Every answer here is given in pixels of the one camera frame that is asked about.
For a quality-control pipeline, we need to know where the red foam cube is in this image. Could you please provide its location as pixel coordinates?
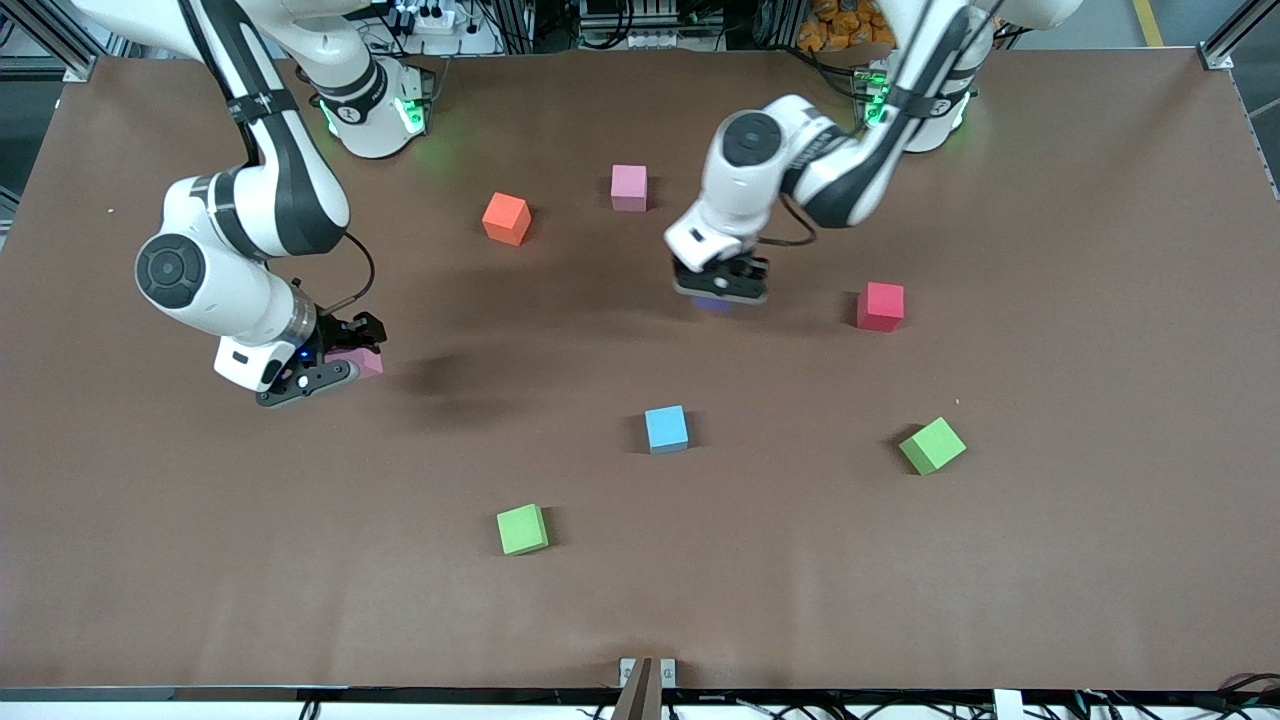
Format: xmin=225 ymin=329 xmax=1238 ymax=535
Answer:
xmin=857 ymin=282 xmax=906 ymax=333

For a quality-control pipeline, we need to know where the green foam cube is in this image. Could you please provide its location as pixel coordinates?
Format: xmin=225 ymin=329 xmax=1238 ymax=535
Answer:
xmin=497 ymin=503 xmax=551 ymax=556
xmin=898 ymin=417 xmax=968 ymax=476

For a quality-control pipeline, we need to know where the blue foam cube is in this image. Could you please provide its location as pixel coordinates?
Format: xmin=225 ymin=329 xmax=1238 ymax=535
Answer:
xmin=644 ymin=405 xmax=690 ymax=455

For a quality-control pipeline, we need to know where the orange foam cube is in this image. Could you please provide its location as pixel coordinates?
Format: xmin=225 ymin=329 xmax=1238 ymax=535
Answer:
xmin=482 ymin=192 xmax=533 ymax=247

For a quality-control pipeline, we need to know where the equipment rack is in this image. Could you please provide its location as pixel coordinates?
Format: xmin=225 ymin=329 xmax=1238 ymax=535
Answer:
xmin=578 ymin=0 xmax=736 ymax=49

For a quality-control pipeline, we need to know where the orange packaged goods pile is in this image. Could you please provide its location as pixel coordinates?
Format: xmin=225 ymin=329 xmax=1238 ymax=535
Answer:
xmin=797 ymin=0 xmax=906 ymax=53

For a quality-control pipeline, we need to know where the paper table cover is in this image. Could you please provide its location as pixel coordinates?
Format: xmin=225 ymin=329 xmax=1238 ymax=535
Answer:
xmin=0 ymin=48 xmax=1280 ymax=693

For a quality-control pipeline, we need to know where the white power strip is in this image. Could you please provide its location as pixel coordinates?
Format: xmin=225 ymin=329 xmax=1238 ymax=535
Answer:
xmin=395 ymin=0 xmax=461 ymax=36

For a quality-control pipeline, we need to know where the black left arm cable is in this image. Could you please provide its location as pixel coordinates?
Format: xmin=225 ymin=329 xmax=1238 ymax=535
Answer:
xmin=760 ymin=195 xmax=819 ymax=248

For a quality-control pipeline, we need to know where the aluminium frame profile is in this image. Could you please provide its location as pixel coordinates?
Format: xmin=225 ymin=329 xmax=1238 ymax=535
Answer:
xmin=0 ymin=0 xmax=106 ymax=83
xmin=1198 ymin=0 xmax=1280 ymax=73

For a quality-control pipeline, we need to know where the metal mounting bracket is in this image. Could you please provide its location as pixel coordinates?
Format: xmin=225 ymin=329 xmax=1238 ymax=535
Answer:
xmin=619 ymin=657 xmax=678 ymax=690

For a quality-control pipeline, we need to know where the brown camera post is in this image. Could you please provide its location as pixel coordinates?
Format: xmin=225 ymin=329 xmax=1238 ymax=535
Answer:
xmin=611 ymin=657 xmax=665 ymax=720

